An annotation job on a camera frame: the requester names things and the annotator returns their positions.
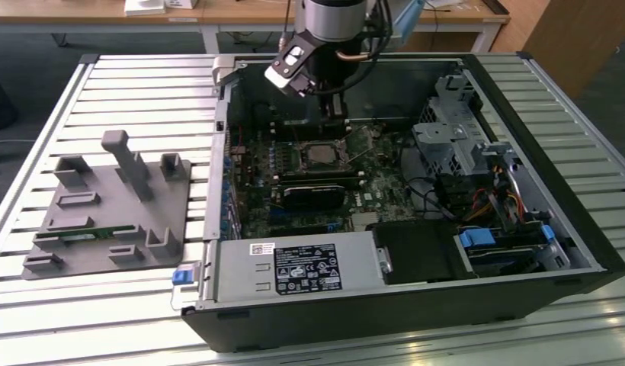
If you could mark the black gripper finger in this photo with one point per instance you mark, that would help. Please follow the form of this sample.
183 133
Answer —
335 112

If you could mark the silver CPU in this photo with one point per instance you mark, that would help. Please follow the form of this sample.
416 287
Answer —
323 153

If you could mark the black RAM slot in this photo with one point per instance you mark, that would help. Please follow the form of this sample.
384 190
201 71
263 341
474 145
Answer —
304 135
304 127
317 175

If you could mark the CPU socket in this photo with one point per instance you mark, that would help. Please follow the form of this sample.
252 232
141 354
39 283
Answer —
301 160

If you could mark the black expansion slot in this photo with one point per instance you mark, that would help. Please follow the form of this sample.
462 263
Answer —
296 230

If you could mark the black plastic cover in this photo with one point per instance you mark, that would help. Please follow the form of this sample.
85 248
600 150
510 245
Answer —
419 251

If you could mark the green motherboard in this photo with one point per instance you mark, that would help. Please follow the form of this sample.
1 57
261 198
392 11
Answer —
383 183

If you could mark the grey case release latch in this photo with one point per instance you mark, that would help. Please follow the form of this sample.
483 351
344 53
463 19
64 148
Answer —
225 70

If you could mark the black graphics card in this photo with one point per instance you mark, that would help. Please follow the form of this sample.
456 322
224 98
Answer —
312 196

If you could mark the metal disk bay cage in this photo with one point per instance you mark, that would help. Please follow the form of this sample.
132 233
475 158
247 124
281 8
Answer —
444 152

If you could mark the white flat object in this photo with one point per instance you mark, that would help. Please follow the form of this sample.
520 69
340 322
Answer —
444 4

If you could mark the small silver heatsink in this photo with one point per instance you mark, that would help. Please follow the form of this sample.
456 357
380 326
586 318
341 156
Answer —
365 220

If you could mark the white black box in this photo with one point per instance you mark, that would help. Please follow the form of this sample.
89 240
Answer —
181 5

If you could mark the blue disk carrier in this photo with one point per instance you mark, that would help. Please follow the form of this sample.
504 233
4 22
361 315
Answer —
478 238

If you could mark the grey power supply unit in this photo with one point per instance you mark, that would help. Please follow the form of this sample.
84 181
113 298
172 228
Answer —
240 267

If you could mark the wooden cabinet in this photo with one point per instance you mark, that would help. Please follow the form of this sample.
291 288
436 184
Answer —
571 38

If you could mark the grey parts rack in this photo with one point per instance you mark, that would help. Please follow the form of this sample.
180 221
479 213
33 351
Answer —
119 213

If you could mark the wooden desk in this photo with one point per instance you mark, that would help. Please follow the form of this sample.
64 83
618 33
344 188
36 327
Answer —
88 19

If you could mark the blue case latch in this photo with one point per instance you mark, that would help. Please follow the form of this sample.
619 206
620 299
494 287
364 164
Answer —
181 275

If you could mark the blue plastic tab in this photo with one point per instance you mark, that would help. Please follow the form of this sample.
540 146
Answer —
547 234

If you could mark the black PC case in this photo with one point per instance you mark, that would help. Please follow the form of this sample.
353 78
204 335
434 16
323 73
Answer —
343 328

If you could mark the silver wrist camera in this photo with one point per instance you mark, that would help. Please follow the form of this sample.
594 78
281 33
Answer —
291 65

